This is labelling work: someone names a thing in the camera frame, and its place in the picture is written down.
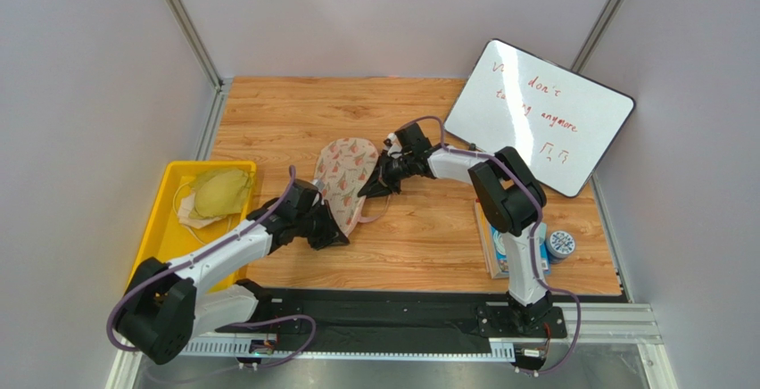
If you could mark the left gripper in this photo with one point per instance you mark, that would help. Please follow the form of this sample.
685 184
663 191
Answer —
332 234

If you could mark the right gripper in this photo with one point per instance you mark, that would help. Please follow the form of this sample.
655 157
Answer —
387 171

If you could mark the floral mesh laundry bag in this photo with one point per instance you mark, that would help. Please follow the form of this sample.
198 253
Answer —
342 169

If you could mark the beige bra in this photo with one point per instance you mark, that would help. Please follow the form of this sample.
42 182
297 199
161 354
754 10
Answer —
187 216

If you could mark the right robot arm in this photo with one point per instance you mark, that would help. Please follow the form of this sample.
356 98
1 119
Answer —
510 196

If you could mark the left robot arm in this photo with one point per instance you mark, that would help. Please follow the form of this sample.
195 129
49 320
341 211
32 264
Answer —
168 304

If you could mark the yellow bra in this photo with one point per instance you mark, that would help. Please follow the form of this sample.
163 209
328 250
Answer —
219 193

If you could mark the yellow plastic bin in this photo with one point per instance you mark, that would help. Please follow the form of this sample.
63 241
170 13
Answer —
164 237

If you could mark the blue illustrated book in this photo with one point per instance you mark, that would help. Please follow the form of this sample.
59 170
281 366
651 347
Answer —
493 248

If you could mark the whiteboard with red writing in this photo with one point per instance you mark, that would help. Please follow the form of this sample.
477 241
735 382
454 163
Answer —
560 122

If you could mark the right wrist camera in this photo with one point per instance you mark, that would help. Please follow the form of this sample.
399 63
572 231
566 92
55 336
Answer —
393 147

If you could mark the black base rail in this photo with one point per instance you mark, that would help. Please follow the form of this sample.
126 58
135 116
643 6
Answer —
400 322

